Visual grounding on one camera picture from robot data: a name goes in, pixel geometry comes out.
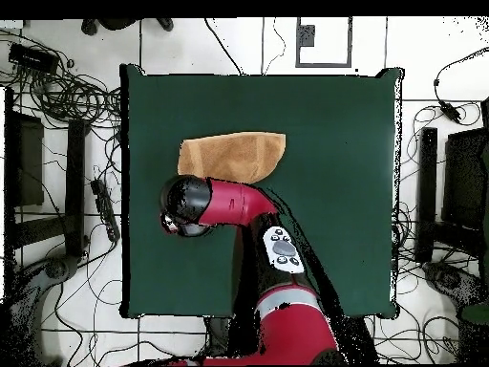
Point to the dark green table cloth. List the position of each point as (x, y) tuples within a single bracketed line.
[(172, 267)]

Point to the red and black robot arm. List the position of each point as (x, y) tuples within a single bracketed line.
[(237, 202)]

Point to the black power strip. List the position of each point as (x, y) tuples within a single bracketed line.
[(105, 210)]

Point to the tan terry towel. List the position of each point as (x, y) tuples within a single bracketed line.
[(229, 153)]

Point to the dark grey square plate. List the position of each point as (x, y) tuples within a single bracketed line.
[(306, 36)]

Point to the dark flat panel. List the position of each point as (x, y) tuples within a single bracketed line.
[(28, 160), (466, 172)]

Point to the black electronics box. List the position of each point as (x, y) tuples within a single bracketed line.
[(32, 57)]

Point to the grey square floor frame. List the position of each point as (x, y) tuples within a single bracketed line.
[(297, 53)]

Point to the dark stand foot with knob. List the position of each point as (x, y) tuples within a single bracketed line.
[(449, 279), (55, 268)]

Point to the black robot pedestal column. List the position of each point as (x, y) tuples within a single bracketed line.
[(217, 336)]

